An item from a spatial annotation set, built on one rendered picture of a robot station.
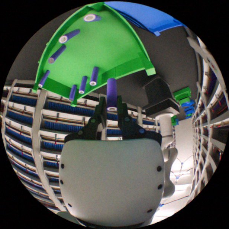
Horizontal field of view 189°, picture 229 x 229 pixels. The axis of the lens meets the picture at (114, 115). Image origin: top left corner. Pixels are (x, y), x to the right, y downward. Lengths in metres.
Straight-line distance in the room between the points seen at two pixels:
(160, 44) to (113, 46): 0.45
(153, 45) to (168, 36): 0.16
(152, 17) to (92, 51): 0.30
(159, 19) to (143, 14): 0.07
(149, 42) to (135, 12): 0.31
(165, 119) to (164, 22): 0.70
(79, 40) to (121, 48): 0.11
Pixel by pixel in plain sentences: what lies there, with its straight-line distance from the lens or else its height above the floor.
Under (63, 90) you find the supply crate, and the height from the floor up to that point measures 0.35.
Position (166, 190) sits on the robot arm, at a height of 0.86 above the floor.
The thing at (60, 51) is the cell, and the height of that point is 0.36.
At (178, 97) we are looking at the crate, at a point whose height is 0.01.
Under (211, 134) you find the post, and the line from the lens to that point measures 1.14.
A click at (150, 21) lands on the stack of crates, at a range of 0.39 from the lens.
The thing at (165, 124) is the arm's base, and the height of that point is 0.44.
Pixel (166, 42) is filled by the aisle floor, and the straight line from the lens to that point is 0.63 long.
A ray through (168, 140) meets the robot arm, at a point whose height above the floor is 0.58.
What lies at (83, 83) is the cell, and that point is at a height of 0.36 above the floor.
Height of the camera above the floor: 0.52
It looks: 17 degrees down
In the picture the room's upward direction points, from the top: 178 degrees clockwise
